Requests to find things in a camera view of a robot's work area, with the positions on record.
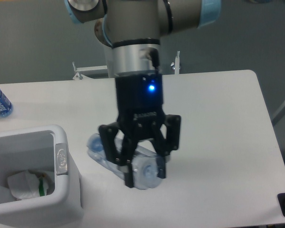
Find clear plastic bottle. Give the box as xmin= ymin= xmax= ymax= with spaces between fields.
xmin=86 ymin=133 xmax=165 ymax=190

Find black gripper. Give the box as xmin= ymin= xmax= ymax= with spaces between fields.
xmin=98 ymin=74 xmax=181 ymax=188

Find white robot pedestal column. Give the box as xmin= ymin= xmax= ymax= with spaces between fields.
xmin=94 ymin=20 xmax=114 ymax=78

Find white paper trash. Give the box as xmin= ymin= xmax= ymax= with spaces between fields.
xmin=7 ymin=170 xmax=55 ymax=200

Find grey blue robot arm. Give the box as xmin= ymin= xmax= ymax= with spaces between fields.
xmin=65 ymin=0 xmax=221 ymax=190

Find white plastic trash can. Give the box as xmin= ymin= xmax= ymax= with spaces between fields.
xmin=0 ymin=125 xmax=84 ymax=228

